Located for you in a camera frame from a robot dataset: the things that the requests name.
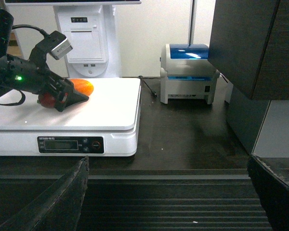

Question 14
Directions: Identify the white receipt printer kiosk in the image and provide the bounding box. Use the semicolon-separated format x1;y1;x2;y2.
4;0;141;78

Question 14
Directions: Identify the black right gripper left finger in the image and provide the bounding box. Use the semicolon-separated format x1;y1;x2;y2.
0;156;89;231

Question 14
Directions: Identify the white checkout scale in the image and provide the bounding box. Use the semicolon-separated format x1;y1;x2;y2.
0;78;141;156

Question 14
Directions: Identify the dark cabinet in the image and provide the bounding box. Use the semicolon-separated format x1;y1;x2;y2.
208;0;289;158

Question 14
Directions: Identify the dark red mango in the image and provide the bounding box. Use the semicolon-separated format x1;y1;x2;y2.
36;78;94;109

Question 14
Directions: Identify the black slatted checkout counter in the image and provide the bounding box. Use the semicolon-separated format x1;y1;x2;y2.
77;78;271;231

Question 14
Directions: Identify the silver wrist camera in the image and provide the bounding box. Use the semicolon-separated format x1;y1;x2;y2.
48;31;73;60

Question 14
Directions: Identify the black power cable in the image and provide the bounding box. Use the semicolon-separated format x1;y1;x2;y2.
137;75;158;98

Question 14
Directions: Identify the white blue label printer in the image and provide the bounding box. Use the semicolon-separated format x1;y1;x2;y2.
160;44;220;104

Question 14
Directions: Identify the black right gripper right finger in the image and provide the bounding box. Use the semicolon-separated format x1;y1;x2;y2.
247;155;289;231

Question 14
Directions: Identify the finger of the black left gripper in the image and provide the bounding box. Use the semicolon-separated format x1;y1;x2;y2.
63;86;89;108

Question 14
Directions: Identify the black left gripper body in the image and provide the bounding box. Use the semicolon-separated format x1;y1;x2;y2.
4;55;74;112

